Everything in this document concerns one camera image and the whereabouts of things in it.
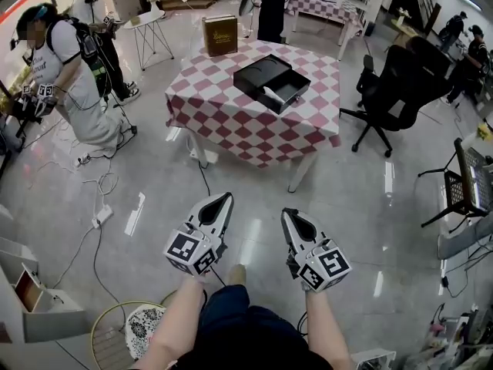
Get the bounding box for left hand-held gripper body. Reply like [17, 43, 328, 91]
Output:
[163, 220, 229, 278]

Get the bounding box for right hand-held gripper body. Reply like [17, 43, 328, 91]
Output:
[284, 239, 353, 294]

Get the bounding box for white cloth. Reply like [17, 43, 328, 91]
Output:
[261, 86, 288, 103]

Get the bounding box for black drawer box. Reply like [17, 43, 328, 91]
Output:
[233, 54, 312, 116]

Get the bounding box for person's right forearm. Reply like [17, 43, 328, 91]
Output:
[305, 289, 354, 370]

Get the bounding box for person's left forearm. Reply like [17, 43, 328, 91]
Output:
[132, 275, 207, 370]

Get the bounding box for brown book-shaped box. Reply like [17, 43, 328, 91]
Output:
[201, 14, 239, 58]

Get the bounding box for person's beige shoe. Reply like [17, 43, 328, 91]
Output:
[227, 264, 247, 287]

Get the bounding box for person's blue trousers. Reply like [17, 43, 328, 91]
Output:
[196, 283, 309, 346]

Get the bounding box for floral print cushion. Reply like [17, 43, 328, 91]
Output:
[125, 306, 167, 362]

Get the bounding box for person's black shirt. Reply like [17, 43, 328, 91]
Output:
[169, 306, 324, 370]

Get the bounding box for gold rim round stool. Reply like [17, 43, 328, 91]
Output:
[89, 301, 167, 370]

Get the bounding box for black metal mesh chair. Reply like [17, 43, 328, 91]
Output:
[418, 136, 493, 229]

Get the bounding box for black office chair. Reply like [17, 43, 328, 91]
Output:
[406, 35, 456, 88]
[338, 44, 454, 158]

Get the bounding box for far checkered table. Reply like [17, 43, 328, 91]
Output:
[292, 9, 365, 62]

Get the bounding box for round white side table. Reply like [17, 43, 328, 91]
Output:
[122, 9, 175, 72]

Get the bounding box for wooden step platform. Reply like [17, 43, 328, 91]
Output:
[160, 0, 220, 12]

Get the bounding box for yellow round table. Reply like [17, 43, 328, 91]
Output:
[389, 17, 421, 53]

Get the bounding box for black floor cable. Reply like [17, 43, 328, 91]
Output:
[52, 225, 130, 325]
[197, 159, 212, 197]

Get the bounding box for white table frame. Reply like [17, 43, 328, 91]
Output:
[187, 127, 317, 193]

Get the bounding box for white floor cable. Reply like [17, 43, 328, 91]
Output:
[82, 170, 117, 207]

